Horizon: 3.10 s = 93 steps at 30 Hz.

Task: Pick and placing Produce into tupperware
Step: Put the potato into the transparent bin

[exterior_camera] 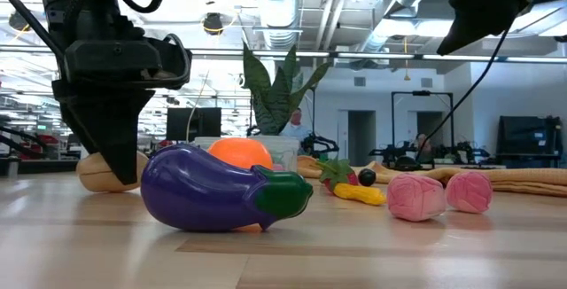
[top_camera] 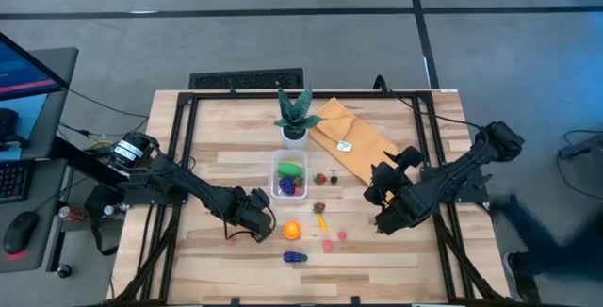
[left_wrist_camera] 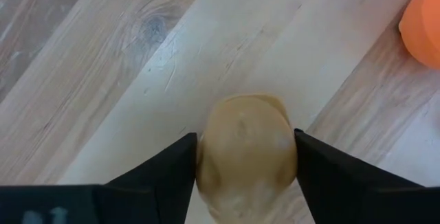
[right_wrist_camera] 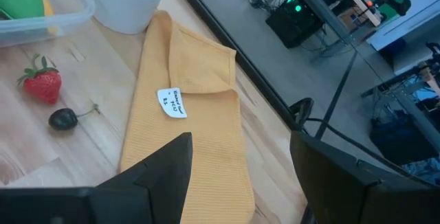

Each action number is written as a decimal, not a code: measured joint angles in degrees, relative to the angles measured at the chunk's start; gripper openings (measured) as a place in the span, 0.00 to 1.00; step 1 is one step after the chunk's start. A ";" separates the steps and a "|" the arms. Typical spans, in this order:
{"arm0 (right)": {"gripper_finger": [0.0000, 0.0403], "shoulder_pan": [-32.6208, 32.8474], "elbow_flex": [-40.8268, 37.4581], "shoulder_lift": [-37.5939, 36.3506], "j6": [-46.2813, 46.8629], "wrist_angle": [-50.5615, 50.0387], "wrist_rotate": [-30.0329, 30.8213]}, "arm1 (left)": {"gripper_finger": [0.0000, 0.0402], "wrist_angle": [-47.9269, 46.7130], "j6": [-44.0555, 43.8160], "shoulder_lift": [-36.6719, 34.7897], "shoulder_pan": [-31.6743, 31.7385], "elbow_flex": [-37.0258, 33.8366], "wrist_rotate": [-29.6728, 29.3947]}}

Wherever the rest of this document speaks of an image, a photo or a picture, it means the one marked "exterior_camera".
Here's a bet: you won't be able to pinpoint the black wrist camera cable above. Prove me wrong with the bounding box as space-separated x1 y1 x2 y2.
414 27 510 162

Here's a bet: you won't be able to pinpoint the orange toy fruit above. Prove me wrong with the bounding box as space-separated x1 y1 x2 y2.
206 137 275 171

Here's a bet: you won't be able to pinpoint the overhead light bar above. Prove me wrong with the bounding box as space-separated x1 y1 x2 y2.
0 43 567 65

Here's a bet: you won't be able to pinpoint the leafy toy strawberry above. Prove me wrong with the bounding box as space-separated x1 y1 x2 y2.
315 157 359 192

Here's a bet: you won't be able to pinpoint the pink toy raspberry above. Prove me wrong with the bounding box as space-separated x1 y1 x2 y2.
445 170 494 215
386 173 447 223

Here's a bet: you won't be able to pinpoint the clear plastic tupperware container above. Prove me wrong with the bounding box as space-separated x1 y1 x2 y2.
193 136 297 174

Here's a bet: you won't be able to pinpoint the black cabinet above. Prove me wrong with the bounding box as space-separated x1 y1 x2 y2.
496 114 564 169

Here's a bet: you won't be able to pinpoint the black ceiling device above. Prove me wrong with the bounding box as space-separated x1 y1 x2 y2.
202 12 225 36

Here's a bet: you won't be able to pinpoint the black toy berry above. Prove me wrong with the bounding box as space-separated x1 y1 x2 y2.
357 168 377 188

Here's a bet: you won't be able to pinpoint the green snake plant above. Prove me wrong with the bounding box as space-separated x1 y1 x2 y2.
242 43 332 137

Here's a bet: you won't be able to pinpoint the white plant pot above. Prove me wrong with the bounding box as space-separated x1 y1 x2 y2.
270 134 302 174

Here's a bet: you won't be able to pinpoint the person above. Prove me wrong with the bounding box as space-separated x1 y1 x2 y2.
279 107 314 142
416 132 438 160

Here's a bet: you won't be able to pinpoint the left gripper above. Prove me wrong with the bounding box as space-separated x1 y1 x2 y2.
50 33 194 187

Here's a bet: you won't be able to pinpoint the black background monitor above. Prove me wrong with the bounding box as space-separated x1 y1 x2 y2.
166 106 222 143

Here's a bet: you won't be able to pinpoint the yellow folded cloth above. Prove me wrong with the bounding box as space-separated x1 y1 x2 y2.
295 154 567 199

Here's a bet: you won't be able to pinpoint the black table frame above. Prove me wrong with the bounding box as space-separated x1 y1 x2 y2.
0 158 81 177

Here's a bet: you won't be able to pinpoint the background black robot arms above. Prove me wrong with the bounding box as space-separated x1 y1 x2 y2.
368 140 492 171

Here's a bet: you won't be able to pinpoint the yellow toy corn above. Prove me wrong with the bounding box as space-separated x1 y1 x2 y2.
332 182 388 207

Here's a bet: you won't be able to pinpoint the black frame stand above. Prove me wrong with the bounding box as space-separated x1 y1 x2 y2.
390 90 455 166

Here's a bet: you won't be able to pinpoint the tan toy potato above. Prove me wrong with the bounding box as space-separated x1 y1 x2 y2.
75 150 151 193

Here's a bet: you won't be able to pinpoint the purple toy eggplant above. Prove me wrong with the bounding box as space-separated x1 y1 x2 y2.
140 143 315 232

